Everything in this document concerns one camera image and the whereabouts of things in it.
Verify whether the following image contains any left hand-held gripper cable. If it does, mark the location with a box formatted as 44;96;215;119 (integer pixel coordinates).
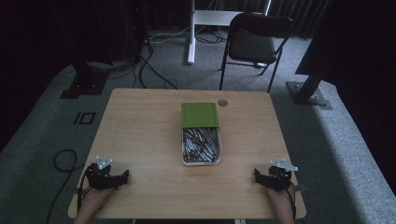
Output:
76;172;92;213

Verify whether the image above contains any hand-held gripper cable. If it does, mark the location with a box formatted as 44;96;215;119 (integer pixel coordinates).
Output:
281;176;297;219
76;172;92;213

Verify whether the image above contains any right hand-held gripper cable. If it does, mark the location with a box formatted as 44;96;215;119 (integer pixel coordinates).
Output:
281;176;297;219

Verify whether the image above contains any white drawer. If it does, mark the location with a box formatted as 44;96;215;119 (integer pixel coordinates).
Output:
180;126;222;167

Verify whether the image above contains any black metal stand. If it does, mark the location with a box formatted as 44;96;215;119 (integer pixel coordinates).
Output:
285;62;333;111
59;46;110;100

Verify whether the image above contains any green drawer box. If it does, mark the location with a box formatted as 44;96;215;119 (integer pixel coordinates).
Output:
180;102;220;130

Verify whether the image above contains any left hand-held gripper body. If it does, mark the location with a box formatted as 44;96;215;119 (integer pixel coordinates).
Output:
83;155;120;191

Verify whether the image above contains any person's right hand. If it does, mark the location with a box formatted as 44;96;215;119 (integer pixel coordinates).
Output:
265;186;296;224

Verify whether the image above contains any black floor cable loop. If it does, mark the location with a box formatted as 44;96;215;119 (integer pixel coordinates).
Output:
46;148;86;224

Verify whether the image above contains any person's left hand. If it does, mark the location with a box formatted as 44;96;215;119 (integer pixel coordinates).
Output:
74;187;114;224

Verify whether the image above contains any pile of pens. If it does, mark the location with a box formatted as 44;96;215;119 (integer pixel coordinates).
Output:
182;127;219;163

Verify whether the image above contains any black folding chair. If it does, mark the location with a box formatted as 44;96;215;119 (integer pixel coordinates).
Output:
218;11;295;94

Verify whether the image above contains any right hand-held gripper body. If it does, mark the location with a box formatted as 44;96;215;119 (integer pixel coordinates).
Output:
263;158;299;192

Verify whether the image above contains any white floor cable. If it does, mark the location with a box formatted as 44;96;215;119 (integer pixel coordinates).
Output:
146;24;191;45

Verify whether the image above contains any bundle of black floor cables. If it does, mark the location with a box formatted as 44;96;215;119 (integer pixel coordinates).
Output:
87;31;180;91

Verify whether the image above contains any white desk frame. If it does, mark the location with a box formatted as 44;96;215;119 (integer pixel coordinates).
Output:
186;0;273;65

